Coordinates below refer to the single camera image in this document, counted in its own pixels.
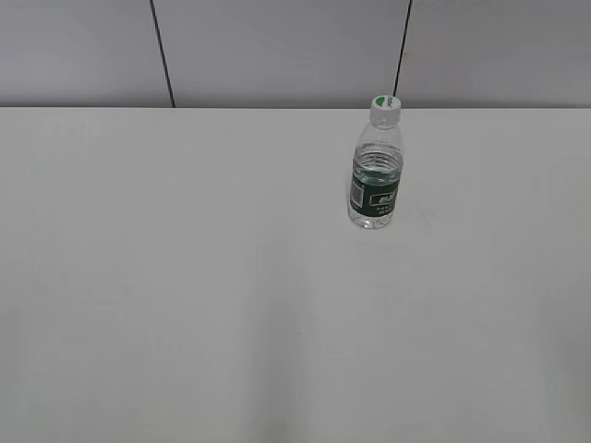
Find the clear water bottle green label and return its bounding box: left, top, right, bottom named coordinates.
left=348, top=120, right=404, bottom=230

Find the white green bottle cap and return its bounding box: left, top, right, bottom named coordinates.
left=370, top=95, right=402, bottom=120

